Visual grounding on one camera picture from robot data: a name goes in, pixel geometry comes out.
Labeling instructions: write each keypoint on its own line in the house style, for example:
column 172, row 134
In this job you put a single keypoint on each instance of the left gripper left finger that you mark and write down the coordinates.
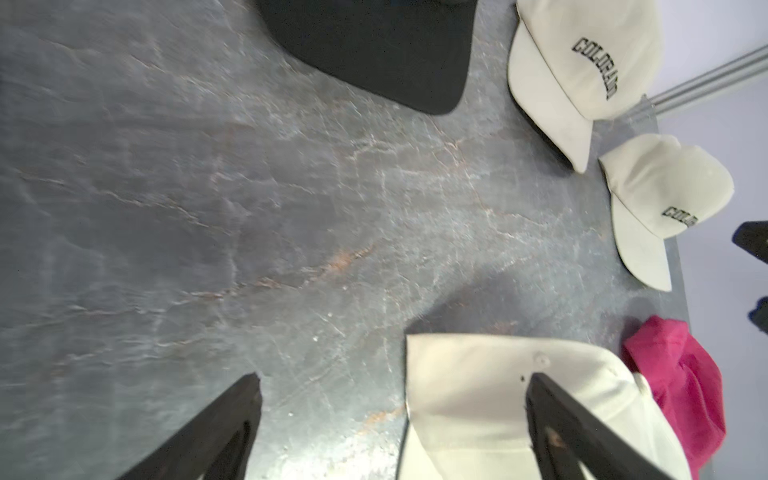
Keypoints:
column 215, row 444

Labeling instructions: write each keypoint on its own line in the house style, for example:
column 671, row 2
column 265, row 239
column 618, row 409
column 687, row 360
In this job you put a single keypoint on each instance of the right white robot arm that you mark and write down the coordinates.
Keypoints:
column 751, row 238

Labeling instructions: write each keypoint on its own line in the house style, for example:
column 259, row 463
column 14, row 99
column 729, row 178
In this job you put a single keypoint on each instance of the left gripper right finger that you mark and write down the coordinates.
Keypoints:
column 567, row 439

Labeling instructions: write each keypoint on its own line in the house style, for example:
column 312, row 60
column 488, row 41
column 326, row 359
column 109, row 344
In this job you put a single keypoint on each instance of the black cap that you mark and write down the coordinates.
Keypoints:
column 415, row 53

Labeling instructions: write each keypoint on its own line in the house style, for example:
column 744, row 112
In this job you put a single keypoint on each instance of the cream Colorado cap back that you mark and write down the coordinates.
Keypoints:
column 573, row 63

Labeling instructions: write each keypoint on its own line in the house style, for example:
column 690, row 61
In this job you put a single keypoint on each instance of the pink cap right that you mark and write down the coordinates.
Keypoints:
column 685, row 382

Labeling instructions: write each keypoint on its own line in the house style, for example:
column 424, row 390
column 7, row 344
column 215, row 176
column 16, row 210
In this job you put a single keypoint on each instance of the cream cap right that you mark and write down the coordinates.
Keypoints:
column 659, row 188

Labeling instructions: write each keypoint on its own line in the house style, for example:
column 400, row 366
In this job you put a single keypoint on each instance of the cream colorado cap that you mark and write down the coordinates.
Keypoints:
column 465, row 400
column 573, row 63

